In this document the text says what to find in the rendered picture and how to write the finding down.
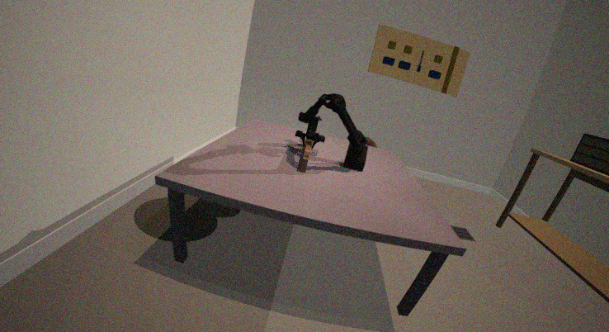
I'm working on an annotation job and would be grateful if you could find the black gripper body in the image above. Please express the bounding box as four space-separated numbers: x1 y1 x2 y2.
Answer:
295 125 325 142

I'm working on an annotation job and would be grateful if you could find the wooden plank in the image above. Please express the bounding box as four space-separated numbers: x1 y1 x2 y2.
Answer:
300 140 312 172

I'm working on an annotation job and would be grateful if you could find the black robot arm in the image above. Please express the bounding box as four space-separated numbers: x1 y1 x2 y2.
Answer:
298 93 366 156

